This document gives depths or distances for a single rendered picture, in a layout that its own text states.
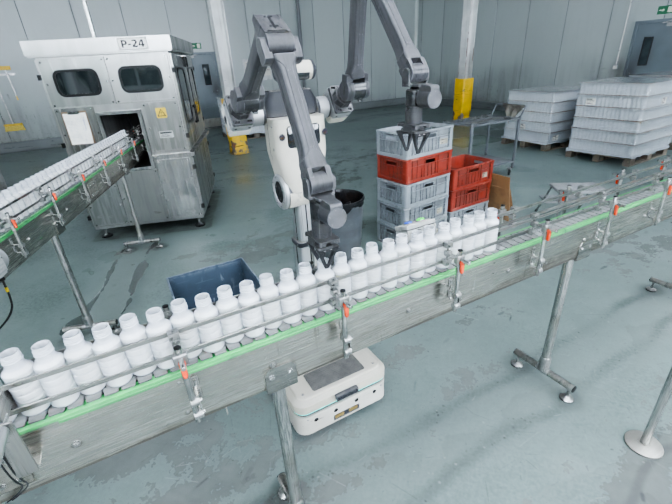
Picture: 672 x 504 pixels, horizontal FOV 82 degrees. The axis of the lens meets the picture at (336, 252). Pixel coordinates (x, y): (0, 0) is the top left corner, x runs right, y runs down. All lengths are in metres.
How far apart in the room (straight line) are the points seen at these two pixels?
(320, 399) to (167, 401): 0.98
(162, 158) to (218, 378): 3.72
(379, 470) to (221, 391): 1.06
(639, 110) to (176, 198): 6.45
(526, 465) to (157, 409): 1.63
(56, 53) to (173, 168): 1.39
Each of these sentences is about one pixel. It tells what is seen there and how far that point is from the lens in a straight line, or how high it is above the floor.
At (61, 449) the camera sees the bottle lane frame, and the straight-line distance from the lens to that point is 1.22.
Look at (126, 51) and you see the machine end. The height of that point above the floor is 1.87.
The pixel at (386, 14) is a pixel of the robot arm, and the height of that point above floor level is 1.82.
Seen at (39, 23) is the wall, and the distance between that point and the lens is 13.02.
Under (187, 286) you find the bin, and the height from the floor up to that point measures 0.89.
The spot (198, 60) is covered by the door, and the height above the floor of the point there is 1.89.
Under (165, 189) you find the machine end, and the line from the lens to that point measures 4.80.
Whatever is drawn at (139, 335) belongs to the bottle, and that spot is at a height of 1.12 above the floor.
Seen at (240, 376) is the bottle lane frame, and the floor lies 0.91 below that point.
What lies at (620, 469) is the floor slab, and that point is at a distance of 2.35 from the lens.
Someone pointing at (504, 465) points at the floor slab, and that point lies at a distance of 2.16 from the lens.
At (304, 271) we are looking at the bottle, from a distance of 1.13.
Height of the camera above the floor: 1.69
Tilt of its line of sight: 26 degrees down
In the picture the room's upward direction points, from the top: 3 degrees counter-clockwise
